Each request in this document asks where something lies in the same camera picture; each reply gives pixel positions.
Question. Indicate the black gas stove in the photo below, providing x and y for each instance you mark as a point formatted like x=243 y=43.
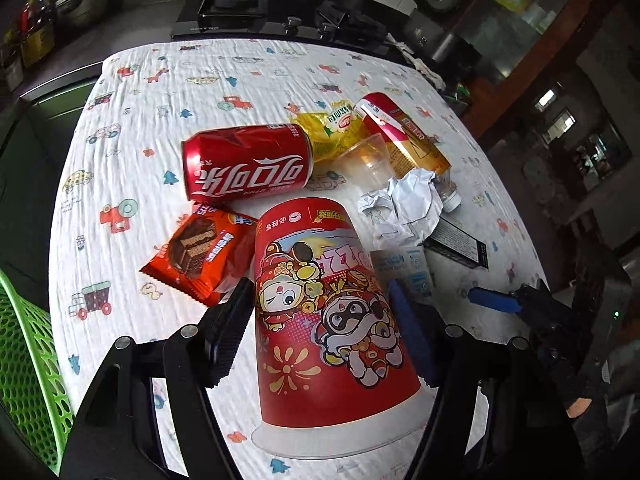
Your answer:
x=235 y=5

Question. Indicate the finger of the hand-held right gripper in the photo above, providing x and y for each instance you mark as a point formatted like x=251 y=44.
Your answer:
x=492 y=300

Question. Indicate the green plastic basket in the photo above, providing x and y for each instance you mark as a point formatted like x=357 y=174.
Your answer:
x=25 y=360

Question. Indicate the red cartoon print paper cup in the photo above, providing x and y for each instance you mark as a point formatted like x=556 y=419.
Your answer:
x=325 y=310

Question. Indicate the red soda can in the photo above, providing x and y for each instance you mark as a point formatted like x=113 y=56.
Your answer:
x=245 y=165

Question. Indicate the dark condiment bottle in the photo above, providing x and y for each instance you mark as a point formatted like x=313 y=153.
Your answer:
x=10 y=60

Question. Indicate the condiment bottles group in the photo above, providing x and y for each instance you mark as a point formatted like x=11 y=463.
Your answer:
x=37 y=30

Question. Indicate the black box white label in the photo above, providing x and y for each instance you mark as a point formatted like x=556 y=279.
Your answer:
x=457 y=240

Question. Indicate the yellow snack packet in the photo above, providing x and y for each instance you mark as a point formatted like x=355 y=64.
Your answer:
x=325 y=132

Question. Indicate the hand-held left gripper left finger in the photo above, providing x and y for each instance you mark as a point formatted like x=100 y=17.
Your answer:
x=227 y=332

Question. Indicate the white printed tablecloth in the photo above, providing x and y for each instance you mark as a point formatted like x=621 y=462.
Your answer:
x=150 y=110

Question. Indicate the crumpled white paper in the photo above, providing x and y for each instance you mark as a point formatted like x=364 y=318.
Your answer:
x=410 y=200

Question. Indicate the clear plastic cup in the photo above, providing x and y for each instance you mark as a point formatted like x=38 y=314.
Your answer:
x=367 y=160

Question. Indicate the orange chocolate snack packet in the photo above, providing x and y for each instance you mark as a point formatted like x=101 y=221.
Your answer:
x=200 y=250

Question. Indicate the plastic bottle red yellow label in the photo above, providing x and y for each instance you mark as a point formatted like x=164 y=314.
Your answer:
x=415 y=145

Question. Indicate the light blue small packet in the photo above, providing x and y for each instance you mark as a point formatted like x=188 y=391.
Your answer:
x=405 y=270

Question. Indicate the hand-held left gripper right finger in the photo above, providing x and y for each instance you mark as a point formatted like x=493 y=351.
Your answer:
x=412 y=335

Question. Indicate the white rag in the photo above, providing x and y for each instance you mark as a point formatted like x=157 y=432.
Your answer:
x=425 y=67

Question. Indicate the stainless steel pot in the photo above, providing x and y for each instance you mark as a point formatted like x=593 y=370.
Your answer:
x=440 y=40

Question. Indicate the wooden glass door cabinet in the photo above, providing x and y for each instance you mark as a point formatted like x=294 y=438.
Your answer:
x=525 y=35

